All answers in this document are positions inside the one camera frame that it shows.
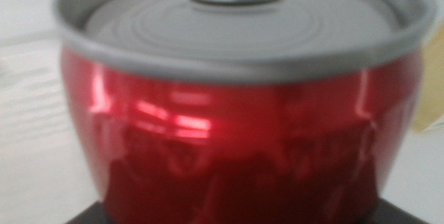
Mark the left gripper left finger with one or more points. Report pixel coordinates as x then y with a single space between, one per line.
95 217

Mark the red cola can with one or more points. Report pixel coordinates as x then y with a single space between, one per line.
243 130

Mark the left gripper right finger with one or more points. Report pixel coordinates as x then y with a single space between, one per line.
390 215

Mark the yellow tea bottle green label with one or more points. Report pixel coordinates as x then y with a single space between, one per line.
431 88

